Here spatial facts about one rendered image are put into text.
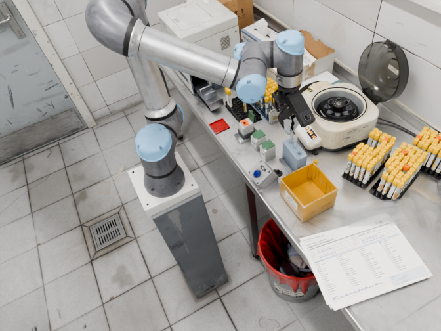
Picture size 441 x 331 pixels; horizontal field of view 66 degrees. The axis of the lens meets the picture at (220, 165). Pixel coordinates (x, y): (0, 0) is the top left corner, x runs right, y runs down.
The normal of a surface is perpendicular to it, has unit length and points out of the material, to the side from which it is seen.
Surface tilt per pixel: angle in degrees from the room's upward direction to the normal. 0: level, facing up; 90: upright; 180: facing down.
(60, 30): 90
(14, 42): 90
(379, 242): 0
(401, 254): 0
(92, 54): 90
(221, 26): 90
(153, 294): 0
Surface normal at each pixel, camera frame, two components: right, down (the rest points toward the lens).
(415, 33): -0.88, 0.43
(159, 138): -0.07, -0.56
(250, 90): -0.12, 0.75
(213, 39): 0.46, 0.64
